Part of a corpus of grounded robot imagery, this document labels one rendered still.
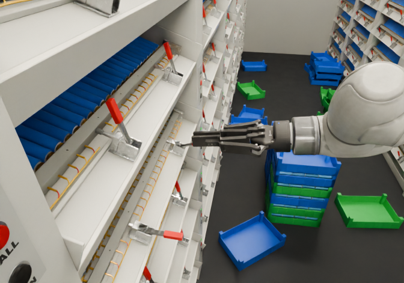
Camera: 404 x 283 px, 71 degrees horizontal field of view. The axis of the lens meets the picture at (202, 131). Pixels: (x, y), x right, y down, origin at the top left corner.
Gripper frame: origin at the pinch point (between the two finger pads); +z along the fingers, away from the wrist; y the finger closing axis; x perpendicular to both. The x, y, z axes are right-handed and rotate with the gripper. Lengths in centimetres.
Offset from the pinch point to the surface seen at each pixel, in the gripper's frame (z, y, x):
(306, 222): -34, 58, -99
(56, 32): 2, -35, 36
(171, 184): 7.1, -11.9, -4.5
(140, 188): 10.9, -18.4, 0.4
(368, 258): -63, 43, -108
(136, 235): 8.9, -27.6, -2.3
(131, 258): 8.7, -31.4, -3.6
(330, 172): -44, 58, -62
